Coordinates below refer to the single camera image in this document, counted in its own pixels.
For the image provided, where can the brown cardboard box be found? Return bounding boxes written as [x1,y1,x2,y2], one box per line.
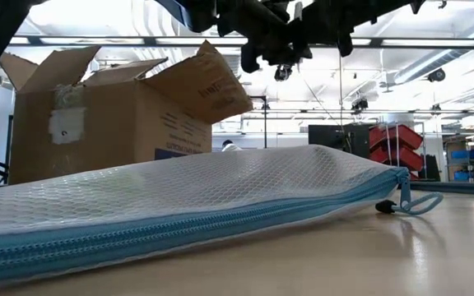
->
[0,39,255,186]

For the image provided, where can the mesh zip pouch blue trim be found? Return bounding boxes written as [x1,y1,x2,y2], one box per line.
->
[0,143,445,288]

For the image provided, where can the black monitor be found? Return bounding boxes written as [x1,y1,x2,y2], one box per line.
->
[307,124,346,150]

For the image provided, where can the person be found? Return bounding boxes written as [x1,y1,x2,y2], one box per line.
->
[220,139,244,153]

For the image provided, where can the storage shelf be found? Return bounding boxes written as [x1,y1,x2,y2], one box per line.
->
[442,131,474,183]

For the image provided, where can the black ceiling rail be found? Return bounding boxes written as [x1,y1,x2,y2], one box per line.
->
[8,35,474,50]

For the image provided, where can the black aluminium table frame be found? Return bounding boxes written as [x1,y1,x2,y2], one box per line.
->
[0,181,474,197]

